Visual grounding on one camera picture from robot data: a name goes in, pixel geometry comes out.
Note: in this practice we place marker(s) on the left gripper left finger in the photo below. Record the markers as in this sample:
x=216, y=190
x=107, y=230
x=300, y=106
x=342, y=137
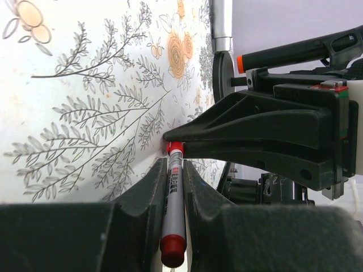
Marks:
x=121, y=235

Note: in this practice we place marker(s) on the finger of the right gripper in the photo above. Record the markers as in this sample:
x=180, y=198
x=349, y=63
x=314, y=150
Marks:
x=244, y=116
x=313, y=168

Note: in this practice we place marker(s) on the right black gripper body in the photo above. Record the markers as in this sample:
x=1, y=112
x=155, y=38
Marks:
x=320, y=90

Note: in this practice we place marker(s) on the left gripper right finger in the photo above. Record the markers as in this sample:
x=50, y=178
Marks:
x=223, y=236

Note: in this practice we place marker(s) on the red capped whiteboard marker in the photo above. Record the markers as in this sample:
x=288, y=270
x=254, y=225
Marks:
x=173, y=238

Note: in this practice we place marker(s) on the red marker cap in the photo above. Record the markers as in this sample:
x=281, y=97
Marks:
x=175, y=148

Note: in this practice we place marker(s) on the silver metal cylinder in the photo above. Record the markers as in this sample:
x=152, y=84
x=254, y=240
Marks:
x=222, y=11

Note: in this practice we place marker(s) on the floral tablecloth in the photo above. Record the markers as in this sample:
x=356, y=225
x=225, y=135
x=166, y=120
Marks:
x=89, y=87

